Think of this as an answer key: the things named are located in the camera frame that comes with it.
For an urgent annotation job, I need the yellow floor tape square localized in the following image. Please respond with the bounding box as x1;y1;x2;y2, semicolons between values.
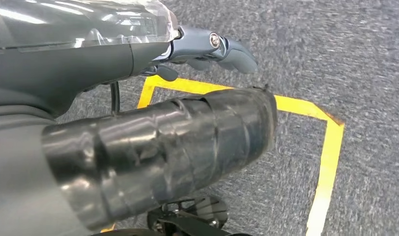
100;75;345;236

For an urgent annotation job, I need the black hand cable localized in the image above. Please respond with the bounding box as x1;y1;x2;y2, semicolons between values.
109;81;121;115

